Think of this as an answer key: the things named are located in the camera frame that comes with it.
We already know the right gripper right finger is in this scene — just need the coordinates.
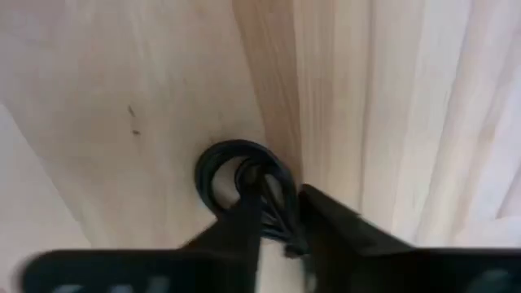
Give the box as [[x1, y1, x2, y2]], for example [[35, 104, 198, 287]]
[[299, 182, 414, 251]]

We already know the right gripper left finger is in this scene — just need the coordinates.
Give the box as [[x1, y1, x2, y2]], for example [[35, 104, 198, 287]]
[[181, 162, 265, 251]]

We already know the black USB-C cable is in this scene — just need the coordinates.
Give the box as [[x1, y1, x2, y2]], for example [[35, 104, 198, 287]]
[[194, 138, 310, 258]]

